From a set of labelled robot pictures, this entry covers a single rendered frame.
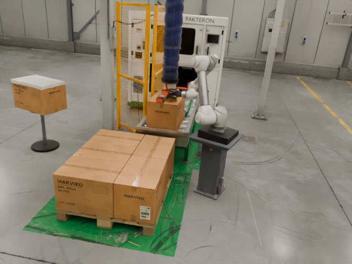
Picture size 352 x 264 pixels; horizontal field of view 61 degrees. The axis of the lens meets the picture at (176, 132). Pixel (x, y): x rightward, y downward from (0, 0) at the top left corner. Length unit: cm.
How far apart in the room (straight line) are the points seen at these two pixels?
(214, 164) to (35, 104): 251
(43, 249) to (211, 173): 190
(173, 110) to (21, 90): 210
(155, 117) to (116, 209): 142
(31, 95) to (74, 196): 183
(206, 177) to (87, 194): 141
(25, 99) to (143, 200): 243
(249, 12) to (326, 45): 311
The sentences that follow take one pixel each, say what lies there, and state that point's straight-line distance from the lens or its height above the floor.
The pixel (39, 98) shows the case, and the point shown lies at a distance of 434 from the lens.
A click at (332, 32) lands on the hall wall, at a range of 1287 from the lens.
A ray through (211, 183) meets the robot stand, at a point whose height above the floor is 18.
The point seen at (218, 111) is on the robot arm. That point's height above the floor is 106.
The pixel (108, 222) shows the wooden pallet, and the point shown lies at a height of 8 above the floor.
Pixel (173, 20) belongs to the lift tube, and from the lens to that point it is 383.
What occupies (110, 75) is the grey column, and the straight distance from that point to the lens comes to 463.
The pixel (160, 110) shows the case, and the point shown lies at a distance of 386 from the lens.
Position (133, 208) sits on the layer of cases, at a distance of 295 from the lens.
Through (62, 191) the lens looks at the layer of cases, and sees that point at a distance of 314.
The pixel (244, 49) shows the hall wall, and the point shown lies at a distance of 1241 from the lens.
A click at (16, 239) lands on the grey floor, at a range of 328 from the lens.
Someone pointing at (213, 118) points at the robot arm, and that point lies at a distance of 325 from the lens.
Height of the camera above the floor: 208
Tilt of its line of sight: 23 degrees down
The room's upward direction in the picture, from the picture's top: 4 degrees clockwise
